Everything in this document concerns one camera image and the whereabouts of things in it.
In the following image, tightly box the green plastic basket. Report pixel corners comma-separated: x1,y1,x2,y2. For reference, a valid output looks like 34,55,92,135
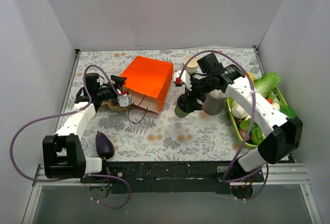
226,87,296,148

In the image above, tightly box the black plastic cup lid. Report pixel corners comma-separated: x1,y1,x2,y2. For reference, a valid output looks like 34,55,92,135
177,94,194,113

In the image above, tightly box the grey straw holder cup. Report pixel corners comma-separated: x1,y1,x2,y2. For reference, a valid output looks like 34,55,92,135
203,93,226,116

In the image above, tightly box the purple eggplant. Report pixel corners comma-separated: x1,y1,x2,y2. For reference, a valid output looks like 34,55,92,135
95,132,115,159

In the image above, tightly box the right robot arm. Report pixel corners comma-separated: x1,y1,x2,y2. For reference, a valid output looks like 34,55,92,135
173,50,303,182

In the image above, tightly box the orange paper bag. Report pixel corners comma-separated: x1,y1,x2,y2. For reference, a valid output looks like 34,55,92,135
121,56,174,114

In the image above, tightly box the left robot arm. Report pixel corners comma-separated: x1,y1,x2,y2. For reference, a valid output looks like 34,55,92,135
42,73,131,183

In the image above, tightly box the stack of paper cups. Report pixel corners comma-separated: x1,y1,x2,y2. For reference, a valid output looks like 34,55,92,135
183,55,199,74

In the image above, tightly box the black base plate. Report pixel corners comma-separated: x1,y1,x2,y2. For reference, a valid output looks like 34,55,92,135
79,161,265,201

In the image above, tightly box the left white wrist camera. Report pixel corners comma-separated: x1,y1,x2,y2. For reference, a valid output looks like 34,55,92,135
117,91,132,107

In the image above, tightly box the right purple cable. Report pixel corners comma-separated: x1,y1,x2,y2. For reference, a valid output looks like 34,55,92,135
177,50,269,200

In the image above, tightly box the white garlic toy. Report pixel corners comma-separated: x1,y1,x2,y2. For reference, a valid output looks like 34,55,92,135
231,103,248,119

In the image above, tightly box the green paper cup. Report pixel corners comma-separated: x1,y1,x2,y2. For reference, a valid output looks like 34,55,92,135
174,105,189,118

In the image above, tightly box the floral tablecloth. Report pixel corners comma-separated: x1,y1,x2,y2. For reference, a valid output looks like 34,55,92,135
51,47,289,162

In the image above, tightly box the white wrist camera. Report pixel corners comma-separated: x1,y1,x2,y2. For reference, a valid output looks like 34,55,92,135
173,70,191,90
117,91,132,107

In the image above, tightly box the aluminium frame rail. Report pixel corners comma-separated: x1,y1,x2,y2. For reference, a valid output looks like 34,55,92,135
23,163,322,223

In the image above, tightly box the pink sweet potato toy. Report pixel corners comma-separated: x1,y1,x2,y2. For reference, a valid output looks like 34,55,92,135
238,128,251,141

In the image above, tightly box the napa cabbage toy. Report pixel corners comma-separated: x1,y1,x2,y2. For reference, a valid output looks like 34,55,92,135
254,72,281,98

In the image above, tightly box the purple cable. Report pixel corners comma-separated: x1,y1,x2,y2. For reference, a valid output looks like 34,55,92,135
177,50,269,200
9,65,132,209

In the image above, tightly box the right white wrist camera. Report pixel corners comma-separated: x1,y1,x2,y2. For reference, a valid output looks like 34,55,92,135
173,70,191,90

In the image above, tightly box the white radish toy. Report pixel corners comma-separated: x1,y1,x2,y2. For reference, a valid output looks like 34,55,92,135
271,103,281,110

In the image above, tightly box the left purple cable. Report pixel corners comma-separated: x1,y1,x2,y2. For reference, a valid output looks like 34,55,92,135
9,65,132,209

